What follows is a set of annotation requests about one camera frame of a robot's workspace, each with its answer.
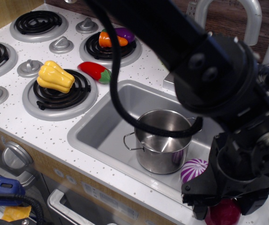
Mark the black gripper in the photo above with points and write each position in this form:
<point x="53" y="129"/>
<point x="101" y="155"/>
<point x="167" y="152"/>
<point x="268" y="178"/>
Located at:
<point x="232" y="172"/>

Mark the red toy sweet potato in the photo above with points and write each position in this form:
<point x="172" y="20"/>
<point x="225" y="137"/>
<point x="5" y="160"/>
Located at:
<point x="227" y="212"/>

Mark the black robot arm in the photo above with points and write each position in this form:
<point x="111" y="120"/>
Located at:
<point x="215" y="76"/>

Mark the steel pot in sink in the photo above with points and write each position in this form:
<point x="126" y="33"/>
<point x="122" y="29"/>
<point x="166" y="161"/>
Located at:
<point x="159" y="154"/>

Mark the purple white striped toy onion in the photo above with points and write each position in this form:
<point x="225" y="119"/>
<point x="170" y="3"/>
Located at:
<point x="192" y="169"/>

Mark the front stove burner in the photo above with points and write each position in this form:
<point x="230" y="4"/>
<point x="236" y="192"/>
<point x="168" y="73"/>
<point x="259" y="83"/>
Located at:
<point x="53" y="105"/>

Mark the red toy chili pepper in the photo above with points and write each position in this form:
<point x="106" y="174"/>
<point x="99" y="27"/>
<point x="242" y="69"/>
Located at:
<point x="96" y="71"/>

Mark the purple toy eggplant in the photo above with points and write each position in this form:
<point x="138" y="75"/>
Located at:
<point x="125" y="33"/>

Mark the silver toy faucet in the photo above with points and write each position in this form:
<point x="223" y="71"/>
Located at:
<point x="236" y="20"/>

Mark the back right stove burner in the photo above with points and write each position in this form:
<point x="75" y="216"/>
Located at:
<point x="91" y="51"/>

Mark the orange toy carrot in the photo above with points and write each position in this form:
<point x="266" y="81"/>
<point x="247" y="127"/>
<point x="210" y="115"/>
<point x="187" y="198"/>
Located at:
<point x="105" y="41"/>

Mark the yellow tape piece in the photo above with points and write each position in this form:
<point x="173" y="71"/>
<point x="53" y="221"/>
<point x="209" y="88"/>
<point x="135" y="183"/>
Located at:
<point x="13" y="213"/>

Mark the silver oven dial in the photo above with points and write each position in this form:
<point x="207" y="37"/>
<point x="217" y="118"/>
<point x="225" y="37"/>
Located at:
<point x="16" y="157"/>

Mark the yellow toy bell pepper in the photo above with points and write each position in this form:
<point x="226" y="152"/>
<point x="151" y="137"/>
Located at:
<point x="52" y="76"/>

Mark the grey stove knob top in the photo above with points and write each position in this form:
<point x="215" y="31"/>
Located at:
<point x="87" y="26"/>

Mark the grey stove knob middle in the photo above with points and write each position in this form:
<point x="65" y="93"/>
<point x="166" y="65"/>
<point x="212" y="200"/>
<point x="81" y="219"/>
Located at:
<point x="61" y="46"/>

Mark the blue clamp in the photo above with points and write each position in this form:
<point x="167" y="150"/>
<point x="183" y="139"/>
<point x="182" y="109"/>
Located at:
<point x="8" y="189"/>

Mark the grey stove knob left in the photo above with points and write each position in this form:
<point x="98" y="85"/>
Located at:
<point x="29" y="68"/>

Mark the back left stove burner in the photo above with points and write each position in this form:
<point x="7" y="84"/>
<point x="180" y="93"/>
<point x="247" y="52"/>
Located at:
<point x="38" y="26"/>

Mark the silver oven door handle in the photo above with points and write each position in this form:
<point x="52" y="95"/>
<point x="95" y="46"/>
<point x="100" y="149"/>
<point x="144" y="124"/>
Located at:
<point x="54" y="203"/>

